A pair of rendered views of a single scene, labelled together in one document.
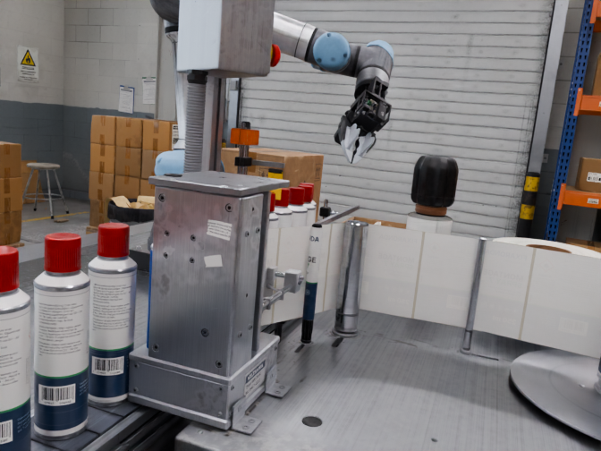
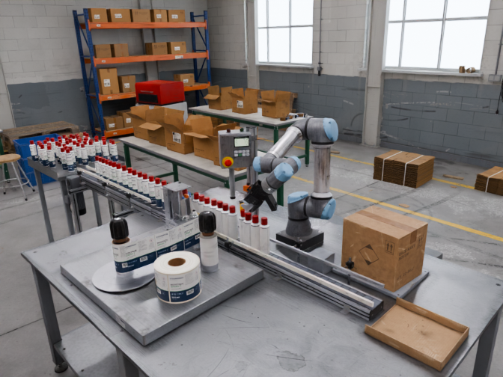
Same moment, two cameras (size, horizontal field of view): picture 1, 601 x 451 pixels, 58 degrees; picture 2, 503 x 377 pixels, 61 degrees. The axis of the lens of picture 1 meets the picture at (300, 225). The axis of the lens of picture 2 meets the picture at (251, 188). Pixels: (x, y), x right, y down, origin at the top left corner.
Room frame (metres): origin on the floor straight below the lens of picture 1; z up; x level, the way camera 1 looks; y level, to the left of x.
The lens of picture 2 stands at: (2.03, -1.79, 1.95)
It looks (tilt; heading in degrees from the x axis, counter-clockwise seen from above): 20 degrees down; 116
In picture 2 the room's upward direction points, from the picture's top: 2 degrees counter-clockwise
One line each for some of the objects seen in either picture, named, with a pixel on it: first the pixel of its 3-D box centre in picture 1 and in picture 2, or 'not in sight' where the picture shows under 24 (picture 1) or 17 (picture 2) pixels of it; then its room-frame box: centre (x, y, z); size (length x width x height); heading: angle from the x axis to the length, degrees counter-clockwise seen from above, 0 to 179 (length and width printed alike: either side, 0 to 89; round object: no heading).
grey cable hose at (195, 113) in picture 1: (194, 134); (232, 181); (0.93, 0.19, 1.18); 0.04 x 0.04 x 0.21
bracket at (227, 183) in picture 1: (224, 181); (177, 186); (0.61, 0.09, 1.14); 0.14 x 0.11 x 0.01; 161
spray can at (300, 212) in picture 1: (292, 235); (248, 231); (1.11, 0.01, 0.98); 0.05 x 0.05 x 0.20
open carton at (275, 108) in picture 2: not in sight; (273, 104); (-0.52, 4.16, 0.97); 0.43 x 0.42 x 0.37; 64
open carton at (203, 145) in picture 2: not in sight; (213, 138); (-0.21, 1.87, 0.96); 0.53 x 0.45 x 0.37; 69
